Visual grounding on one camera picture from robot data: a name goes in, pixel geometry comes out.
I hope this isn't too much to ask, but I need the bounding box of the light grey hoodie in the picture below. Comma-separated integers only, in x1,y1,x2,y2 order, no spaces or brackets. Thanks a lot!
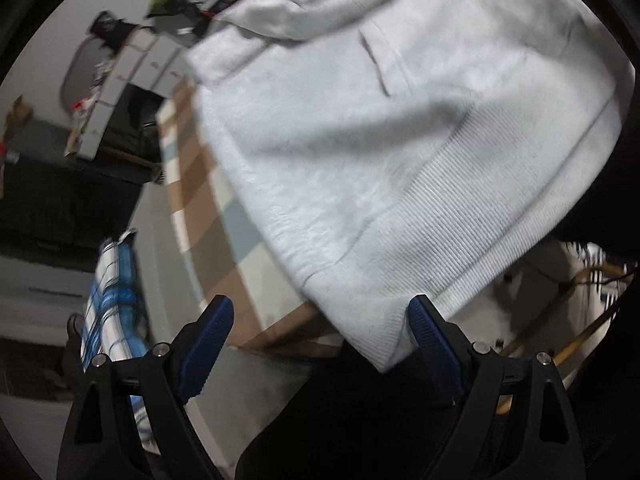
186,0,632,370

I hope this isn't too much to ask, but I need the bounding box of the blue plaid cloth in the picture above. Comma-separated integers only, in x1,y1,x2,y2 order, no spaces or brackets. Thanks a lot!
79,228,162,456

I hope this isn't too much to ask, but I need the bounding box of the checked bed sheet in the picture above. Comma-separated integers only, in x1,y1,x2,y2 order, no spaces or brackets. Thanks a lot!
157,79,342,360

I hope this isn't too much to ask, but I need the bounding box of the white drawer desk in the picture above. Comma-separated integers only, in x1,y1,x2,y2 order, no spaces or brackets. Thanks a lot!
64,26,186,160

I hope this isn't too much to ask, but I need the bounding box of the grey chair back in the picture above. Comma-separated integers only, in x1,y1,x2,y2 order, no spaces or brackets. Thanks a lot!
60,36,110,116

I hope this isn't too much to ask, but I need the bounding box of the dark flower bouquet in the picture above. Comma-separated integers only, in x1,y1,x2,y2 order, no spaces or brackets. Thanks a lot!
145,0,206,28

